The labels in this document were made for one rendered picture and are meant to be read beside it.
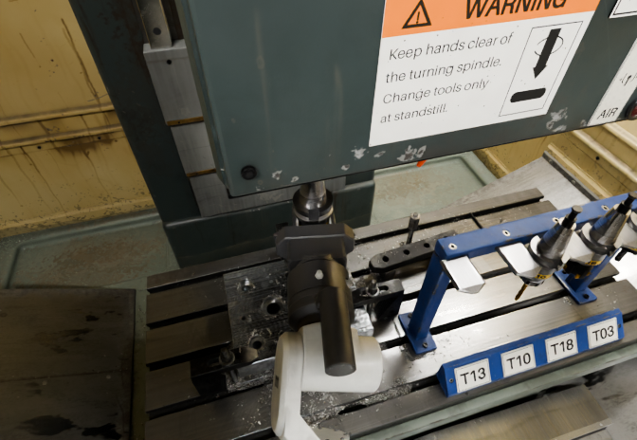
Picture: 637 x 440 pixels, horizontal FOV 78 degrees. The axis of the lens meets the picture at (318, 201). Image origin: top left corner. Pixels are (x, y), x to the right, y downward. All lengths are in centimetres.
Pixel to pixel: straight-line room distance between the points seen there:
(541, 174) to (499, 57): 133
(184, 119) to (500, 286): 89
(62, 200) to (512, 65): 160
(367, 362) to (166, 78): 71
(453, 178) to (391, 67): 162
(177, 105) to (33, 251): 104
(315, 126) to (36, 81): 124
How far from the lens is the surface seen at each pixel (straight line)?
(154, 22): 91
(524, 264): 77
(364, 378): 51
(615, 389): 134
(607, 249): 88
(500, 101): 34
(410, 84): 28
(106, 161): 159
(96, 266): 167
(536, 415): 119
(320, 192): 59
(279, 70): 25
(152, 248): 163
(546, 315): 114
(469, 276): 72
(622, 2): 36
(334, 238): 59
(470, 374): 95
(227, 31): 23
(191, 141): 104
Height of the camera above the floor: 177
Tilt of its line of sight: 45 degrees down
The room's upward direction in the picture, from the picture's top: straight up
